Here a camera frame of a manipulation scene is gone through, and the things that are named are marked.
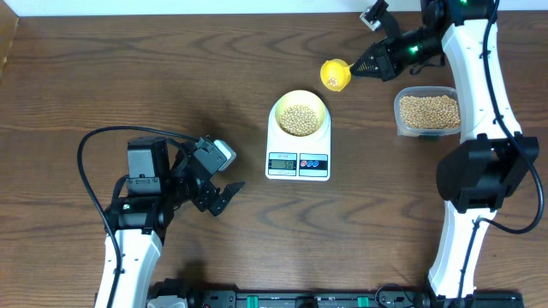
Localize brown cardboard board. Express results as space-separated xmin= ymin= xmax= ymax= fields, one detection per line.
xmin=0 ymin=0 xmax=19 ymax=72

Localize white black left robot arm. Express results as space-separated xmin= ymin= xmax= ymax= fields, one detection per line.
xmin=94 ymin=137 xmax=244 ymax=307

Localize soybeans in bowl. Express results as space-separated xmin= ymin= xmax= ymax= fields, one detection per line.
xmin=279 ymin=105 xmax=319 ymax=137

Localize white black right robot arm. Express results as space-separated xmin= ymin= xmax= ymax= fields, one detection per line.
xmin=350 ymin=0 xmax=539 ymax=307

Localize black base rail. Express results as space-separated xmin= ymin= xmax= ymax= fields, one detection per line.
xmin=146 ymin=279 xmax=525 ymax=308

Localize yellow plastic measuring scoop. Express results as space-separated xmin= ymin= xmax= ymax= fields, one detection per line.
xmin=320 ymin=59 xmax=352 ymax=92

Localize pale yellow plastic bowl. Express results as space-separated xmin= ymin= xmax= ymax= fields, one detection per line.
xmin=274 ymin=90 xmax=327 ymax=137

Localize clear plastic container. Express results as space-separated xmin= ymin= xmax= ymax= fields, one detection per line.
xmin=394 ymin=86 xmax=461 ymax=137

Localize white digital kitchen scale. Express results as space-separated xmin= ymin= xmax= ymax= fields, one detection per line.
xmin=265 ymin=104 xmax=331 ymax=181

